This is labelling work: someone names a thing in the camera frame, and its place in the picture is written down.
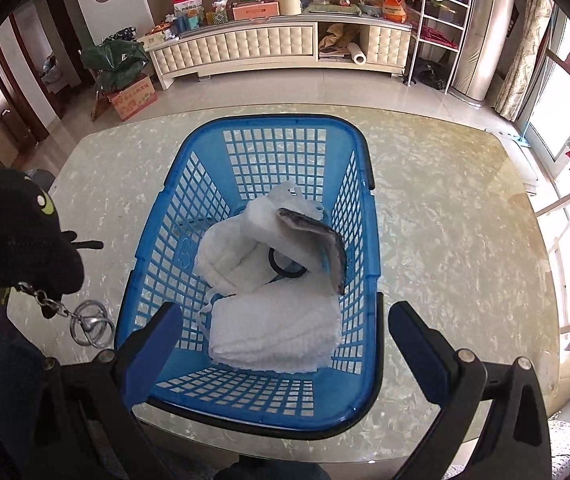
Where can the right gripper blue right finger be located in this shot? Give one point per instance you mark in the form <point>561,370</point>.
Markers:
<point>431,359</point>

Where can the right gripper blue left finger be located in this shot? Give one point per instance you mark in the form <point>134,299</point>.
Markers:
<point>142,356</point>

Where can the white fluffy towel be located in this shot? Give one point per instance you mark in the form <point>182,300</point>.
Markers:
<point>231,263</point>

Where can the white quilted towel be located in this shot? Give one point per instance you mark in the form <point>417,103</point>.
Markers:
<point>288,326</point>

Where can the black dragon plush toy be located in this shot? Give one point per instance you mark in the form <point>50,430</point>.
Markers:
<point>42,260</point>

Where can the blue plastic basket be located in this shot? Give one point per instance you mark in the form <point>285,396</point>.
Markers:
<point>220,167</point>

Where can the printed cardboard box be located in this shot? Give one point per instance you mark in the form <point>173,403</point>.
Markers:
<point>134,98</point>

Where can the beige patterned curtain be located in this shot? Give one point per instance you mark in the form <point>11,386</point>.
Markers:
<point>537,15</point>

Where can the dark green bag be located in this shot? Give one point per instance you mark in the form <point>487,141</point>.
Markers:
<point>117,63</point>

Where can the white floor air conditioner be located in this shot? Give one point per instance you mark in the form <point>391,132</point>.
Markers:
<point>482,48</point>

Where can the brown wooden door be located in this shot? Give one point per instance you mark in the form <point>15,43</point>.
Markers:
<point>33,126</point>

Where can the white paper roll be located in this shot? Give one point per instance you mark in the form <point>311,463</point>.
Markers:
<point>356,54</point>

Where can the cream tufted tv cabinet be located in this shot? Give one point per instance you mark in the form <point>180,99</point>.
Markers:
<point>305,41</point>

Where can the orange bag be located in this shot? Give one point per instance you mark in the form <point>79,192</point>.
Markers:
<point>394,11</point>

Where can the white metal shelf rack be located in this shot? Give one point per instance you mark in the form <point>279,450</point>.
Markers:
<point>438,33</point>

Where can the pink storage box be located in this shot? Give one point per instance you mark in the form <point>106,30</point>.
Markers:
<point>255,10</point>

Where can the cream cylindrical container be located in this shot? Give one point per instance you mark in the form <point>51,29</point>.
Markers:
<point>290,7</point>

